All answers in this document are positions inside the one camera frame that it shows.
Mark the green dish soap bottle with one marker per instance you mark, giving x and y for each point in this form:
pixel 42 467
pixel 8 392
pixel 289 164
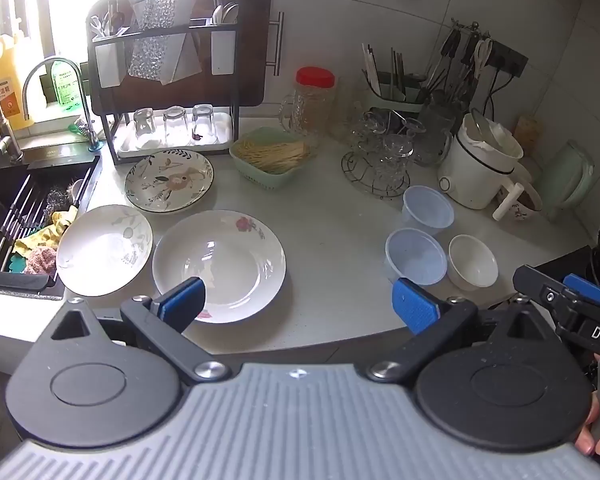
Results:
pixel 66 85

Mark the black metal dish rack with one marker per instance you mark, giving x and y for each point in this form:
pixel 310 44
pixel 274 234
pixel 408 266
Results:
pixel 96 85

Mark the black gas stove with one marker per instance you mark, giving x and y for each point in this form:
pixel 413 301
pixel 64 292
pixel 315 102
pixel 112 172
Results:
pixel 545 260

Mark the white ceramic bowl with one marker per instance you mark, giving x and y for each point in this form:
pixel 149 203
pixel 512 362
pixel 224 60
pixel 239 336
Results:
pixel 472 262

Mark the white plate grey leaf print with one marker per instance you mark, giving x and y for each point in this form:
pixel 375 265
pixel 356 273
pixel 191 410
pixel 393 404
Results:
pixel 104 249

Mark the black kitchen sink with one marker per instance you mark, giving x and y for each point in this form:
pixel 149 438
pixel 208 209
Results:
pixel 40 170

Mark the pale green kettle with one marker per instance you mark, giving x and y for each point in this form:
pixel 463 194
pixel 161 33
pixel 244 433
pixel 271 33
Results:
pixel 570 175

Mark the white utensil cup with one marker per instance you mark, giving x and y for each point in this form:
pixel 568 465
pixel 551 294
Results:
pixel 225 50
pixel 107 57

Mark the white electric cooking pot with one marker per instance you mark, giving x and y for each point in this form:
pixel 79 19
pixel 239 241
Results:
pixel 472 175

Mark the black wall power socket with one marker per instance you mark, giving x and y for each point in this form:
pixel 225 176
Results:
pixel 510 60

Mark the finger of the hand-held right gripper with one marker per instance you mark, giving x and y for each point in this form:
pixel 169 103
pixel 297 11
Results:
pixel 542 287
pixel 587 289

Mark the bird pattern ceramic plate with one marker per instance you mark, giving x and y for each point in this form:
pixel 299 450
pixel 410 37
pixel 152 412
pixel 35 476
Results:
pixel 169 180

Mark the green chopstick holder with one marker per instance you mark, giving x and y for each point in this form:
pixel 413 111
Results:
pixel 397 102

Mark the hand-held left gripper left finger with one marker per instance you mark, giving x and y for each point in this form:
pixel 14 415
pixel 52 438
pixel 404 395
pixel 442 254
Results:
pixel 182 305

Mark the green plastic basket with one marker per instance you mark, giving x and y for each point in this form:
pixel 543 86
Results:
pixel 260 175

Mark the curved chrome faucet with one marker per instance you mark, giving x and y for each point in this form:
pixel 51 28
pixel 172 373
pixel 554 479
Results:
pixel 82 102

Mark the yellow detergent bottle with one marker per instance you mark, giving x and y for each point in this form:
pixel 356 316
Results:
pixel 5 90

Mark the person's right hand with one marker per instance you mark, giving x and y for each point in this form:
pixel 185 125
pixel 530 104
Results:
pixel 586 440

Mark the patterned glass cutting board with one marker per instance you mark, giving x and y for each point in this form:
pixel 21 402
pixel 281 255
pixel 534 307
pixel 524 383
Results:
pixel 155 35

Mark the sink drain rack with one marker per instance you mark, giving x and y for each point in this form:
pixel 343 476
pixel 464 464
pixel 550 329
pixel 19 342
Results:
pixel 20 210

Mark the brown wooden cutting board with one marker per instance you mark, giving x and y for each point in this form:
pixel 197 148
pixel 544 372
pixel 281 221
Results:
pixel 252 50

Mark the dried noodles bundle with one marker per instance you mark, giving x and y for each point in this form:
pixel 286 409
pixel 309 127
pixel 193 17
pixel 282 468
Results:
pixel 275 154

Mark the glass pitcher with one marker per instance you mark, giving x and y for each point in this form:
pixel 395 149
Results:
pixel 432 132

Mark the small floral ceramic bowl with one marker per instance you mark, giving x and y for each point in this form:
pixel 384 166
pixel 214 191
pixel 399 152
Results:
pixel 527 206

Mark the plastic jar with red lid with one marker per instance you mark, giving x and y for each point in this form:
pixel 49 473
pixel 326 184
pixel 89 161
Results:
pixel 315 100

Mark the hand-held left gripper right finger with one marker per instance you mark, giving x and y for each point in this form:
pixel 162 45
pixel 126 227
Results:
pixel 415 306

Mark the cluster of glass cups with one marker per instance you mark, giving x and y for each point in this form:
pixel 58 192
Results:
pixel 385 145

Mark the yellow dish cloth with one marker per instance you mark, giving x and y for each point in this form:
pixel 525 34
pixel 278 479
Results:
pixel 45 232

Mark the dark steel faucet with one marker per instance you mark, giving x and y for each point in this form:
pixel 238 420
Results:
pixel 2 130

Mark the pink scrubbing sponge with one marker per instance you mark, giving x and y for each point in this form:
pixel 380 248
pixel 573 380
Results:
pixel 40 259

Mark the white plate pink flower print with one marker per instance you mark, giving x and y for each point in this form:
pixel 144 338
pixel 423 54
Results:
pixel 219 255

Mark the steel wool scrubber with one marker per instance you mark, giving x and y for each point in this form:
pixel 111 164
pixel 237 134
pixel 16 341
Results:
pixel 55 196

